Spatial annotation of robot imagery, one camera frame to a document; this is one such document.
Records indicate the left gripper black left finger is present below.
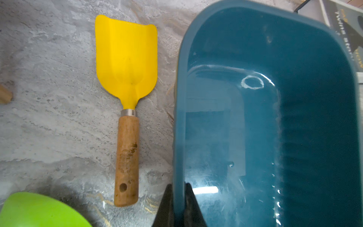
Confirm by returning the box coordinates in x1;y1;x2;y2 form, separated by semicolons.
152;184;175;227

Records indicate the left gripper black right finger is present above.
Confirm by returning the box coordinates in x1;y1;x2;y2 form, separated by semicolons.
184;183;207;227

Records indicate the teal plastic storage box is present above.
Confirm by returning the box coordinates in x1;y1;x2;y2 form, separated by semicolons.
173;1;363;227

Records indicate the wooden easel stand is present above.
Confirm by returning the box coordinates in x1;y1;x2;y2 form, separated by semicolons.
0;85;13;105

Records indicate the black and white book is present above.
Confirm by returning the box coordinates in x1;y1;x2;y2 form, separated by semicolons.
321;1;363;73

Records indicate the green trowel with wooden handle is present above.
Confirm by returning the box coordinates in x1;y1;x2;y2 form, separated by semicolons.
1;192;91;227

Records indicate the yellow shovel with wooden handle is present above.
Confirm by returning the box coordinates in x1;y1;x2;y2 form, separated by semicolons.
95;15;158;207

